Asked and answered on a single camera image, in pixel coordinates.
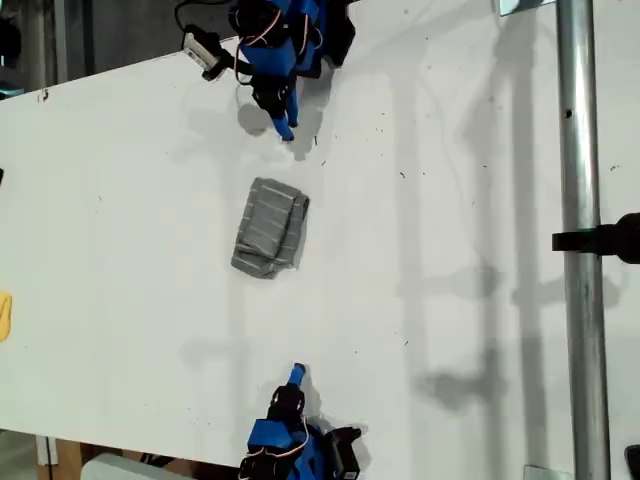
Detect grey white-striped towel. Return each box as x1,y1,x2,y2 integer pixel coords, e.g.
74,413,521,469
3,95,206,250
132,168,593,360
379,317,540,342
230,176,311,281

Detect white box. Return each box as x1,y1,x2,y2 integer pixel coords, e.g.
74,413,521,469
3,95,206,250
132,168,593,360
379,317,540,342
79,452,201,480

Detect wooden table leg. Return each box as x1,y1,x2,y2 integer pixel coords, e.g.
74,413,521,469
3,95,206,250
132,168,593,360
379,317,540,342
37,434,84,480

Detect yellow object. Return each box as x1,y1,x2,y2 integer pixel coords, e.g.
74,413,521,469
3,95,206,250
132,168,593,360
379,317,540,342
0,289,14,344

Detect black clamp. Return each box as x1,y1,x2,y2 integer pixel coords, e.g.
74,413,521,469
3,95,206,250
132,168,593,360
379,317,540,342
551,212,640,265

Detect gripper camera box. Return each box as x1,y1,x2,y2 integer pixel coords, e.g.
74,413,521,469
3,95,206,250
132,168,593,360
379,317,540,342
180,24,235,83
324,424,363,480

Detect black camera cable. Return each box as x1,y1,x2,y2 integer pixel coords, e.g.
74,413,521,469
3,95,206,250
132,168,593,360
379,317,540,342
173,0,241,36

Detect metal bracket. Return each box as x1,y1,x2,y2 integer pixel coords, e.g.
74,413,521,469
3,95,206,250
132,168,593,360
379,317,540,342
492,0,554,17

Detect steel post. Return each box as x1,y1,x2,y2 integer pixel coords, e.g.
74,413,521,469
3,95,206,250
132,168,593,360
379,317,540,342
554,0,612,480

